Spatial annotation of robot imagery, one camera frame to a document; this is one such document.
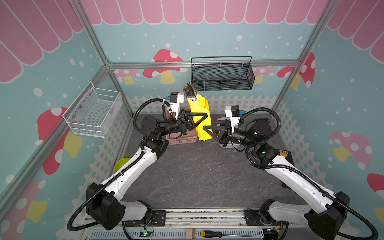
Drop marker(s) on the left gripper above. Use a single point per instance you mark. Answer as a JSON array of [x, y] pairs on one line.
[[183, 122]]

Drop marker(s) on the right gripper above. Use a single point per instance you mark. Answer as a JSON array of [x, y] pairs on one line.
[[223, 135]]

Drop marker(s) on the spoon with teal handle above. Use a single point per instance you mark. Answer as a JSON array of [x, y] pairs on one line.
[[190, 93]]

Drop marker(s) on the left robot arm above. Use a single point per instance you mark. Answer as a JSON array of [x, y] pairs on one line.
[[104, 203]]

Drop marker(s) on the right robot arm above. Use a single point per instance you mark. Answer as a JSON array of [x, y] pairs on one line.
[[324, 212]]

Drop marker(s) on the pink plastic basket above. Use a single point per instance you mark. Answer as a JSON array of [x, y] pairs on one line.
[[178, 138]]

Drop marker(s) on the black box yellow label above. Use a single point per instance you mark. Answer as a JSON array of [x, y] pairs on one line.
[[288, 156]]

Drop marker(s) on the green plastic bowl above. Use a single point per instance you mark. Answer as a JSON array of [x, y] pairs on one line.
[[120, 163]]

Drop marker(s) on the yellow black screwdriver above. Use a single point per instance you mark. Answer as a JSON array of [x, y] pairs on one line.
[[213, 234]]

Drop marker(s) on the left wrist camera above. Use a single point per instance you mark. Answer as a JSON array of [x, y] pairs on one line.
[[176, 99]]

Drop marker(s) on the black wire mesh basket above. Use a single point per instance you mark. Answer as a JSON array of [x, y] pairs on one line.
[[222, 73]]

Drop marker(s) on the white wire mesh basket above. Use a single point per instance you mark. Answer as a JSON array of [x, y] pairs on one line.
[[93, 112]]

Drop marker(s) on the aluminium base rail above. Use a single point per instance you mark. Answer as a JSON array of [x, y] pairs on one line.
[[185, 224]]

